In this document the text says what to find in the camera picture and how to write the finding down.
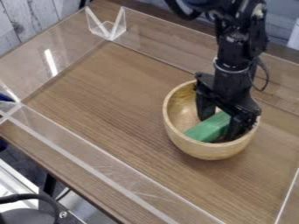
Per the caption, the black cable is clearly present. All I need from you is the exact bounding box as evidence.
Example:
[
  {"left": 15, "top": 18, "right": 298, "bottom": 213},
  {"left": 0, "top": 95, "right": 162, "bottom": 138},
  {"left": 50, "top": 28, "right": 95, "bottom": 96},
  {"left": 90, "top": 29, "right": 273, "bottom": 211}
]
[{"left": 0, "top": 192, "right": 61, "bottom": 224}]

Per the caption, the black metal bracket with screw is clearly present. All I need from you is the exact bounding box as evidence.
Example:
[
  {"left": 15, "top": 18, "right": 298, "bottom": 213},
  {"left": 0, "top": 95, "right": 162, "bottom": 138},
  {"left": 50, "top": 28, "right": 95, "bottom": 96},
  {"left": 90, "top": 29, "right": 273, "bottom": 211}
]
[{"left": 38, "top": 193, "right": 87, "bottom": 224}]

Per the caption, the clear acrylic back wall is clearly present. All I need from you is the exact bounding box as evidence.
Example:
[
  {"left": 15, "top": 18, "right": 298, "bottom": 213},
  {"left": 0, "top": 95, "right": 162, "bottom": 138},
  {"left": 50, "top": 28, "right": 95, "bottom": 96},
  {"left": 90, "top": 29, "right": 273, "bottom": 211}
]
[{"left": 115, "top": 7, "right": 299, "bottom": 115}]

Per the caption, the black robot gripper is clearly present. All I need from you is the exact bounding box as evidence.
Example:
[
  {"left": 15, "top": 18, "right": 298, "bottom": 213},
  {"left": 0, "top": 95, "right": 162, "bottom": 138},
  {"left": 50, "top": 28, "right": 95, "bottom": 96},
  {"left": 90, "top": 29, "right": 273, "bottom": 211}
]
[{"left": 195, "top": 62, "right": 262, "bottom": 141}]

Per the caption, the green rectangular block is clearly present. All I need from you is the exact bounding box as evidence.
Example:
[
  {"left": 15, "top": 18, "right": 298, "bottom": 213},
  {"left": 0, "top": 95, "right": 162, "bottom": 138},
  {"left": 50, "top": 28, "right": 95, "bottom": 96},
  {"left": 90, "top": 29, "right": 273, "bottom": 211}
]
[{"left": 183, "top": 111, "right": 230, "bottom": 143}]

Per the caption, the clear acrylic wall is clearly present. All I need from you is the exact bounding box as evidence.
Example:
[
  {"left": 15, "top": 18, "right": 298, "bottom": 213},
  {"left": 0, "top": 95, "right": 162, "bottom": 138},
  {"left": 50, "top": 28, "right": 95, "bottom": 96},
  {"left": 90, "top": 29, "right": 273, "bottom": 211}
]
[
  {"left": 0, "top": 101, "right": 225, "bottom": 224},
  {"left": 115, "top": 7, "right": 299, "bottom": 115},
  {"left": 0, "top": 7, "right": 105, "bottom": 102}
]

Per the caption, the black table leg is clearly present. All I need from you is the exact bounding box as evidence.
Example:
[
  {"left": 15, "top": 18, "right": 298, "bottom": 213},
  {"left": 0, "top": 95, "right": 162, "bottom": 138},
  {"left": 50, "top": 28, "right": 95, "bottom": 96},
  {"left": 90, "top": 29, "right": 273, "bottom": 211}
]
[{"left": 43, "top": 174, "right": 58, "bottom": 196}]

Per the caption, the clear acrylic front wall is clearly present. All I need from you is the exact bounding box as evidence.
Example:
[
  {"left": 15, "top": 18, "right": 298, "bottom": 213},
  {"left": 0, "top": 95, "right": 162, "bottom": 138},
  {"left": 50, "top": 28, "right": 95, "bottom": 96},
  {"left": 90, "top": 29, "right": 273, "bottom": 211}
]
[{"left": 0, "top": 101, "right": 225, "bottom": 224}]

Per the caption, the light wooden bowl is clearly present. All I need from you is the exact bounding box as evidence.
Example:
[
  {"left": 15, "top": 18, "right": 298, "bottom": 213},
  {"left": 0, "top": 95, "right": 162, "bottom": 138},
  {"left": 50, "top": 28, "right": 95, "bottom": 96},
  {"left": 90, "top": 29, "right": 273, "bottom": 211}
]
[{"left": 163, "top": 80, "right": 261, "bottom": 160}]

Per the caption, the clear acrylic corner bracket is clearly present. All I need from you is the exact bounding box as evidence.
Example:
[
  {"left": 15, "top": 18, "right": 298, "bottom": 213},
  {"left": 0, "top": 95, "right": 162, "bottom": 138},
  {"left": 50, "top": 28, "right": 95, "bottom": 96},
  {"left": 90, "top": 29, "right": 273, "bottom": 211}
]
[{"left": 86, "top": 7, "right": 127, "bottom": 41}]

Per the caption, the clear acrylic left wall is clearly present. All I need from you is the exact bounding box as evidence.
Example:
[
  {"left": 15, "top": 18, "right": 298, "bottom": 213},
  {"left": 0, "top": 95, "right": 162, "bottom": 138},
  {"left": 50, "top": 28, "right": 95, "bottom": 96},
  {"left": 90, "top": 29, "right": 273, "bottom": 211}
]
[{"left": 0, "top": 7, "right": 105, "bottom": 102}]

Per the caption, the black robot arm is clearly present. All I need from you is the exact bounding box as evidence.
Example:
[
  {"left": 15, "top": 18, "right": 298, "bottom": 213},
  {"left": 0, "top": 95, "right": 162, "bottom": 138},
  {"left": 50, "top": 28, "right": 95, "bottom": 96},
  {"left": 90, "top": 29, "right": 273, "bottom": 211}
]
[{"left": 165, "top": 0, "right": 269, "bottom": 141}]

